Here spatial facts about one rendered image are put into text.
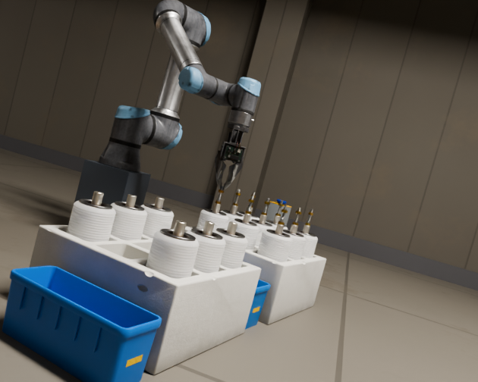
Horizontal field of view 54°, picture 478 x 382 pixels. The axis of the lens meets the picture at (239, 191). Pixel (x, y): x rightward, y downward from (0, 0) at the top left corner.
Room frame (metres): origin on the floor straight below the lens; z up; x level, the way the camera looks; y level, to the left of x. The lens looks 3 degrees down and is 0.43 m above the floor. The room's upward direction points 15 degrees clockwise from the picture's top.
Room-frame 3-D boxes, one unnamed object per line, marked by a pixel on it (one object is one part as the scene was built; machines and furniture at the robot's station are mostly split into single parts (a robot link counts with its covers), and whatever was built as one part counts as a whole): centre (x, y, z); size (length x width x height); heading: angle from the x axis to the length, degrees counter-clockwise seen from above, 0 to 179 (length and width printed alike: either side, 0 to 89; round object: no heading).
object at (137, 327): (0.85, 0.23, 0.06); 0.30 x 0.11 x 0.12; 63
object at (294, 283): (1.58, -0.10, 0.09); 0.39 x 0.39 x 0.18; 61
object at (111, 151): (1.71, 0.45, 0.35); 0.15 x 0.15 x 0.10
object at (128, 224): (1.17, 0.26, 0.16); 0.10 x 0.10 x 0.18
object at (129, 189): (1.71, 0.45, 0.15); 0.18 x 0.18 x 0.30; 77
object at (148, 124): (1.72, 0.44, 0.47); 0.13 x 0.12 x 0.14; 136
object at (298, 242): (1.52, -0.21, 0.16); 0.10 x 0.10 x 0.18
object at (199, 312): (1.11, 0.15, 0.09); 0.39 x 0.39 x 0.18; 63
